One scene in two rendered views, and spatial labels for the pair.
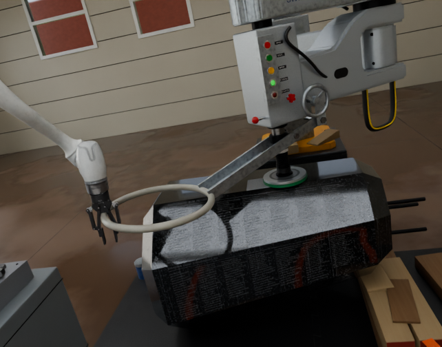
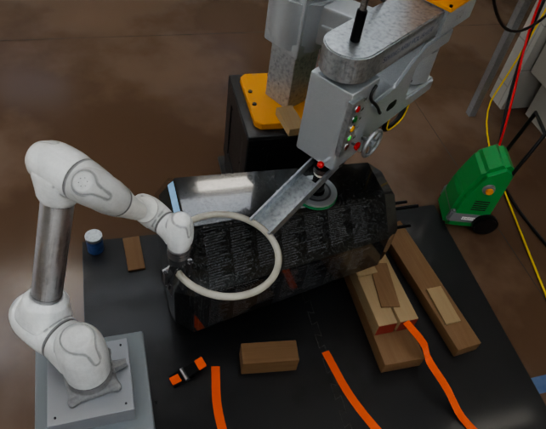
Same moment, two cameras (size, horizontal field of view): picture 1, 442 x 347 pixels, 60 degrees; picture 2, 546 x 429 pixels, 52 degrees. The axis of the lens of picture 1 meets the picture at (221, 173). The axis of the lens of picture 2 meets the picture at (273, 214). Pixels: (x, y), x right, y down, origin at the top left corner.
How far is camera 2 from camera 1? 165 cm
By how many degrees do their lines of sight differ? 40
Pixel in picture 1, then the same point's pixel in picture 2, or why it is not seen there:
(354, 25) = (416, 60)
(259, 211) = (296, 231)
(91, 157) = (189, 234)
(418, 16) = not seen: outside the picture
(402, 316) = (387, 301)
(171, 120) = not seen: outside the picture
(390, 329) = (380, 314)
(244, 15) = (344, 77)
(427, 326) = (404, 308)
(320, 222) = (347, 242)
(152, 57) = not seen: outside the picture
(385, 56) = (423, 77)
